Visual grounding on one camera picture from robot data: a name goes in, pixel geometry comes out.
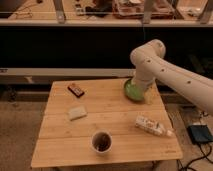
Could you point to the translucent pointed end tool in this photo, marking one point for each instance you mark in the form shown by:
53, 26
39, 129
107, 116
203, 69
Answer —
148, 96

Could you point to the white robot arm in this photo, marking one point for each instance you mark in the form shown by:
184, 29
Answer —
150, 65

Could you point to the green bowl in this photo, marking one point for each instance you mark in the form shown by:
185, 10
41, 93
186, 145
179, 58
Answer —
133, 91

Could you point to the black power adapter box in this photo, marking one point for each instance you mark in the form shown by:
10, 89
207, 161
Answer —
199, 134

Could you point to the wooden slatted table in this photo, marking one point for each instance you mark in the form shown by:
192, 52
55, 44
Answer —
65, 142

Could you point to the dark red chocolate bar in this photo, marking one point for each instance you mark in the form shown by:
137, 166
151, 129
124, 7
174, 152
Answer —
76, 90

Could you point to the pale sponge block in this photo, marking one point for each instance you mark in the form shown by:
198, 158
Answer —
77, 112

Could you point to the cluttered tray on workbench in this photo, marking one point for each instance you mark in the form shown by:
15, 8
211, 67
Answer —
135, 8

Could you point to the long wooden background workbench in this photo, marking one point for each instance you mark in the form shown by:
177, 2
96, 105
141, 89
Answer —
62, 13

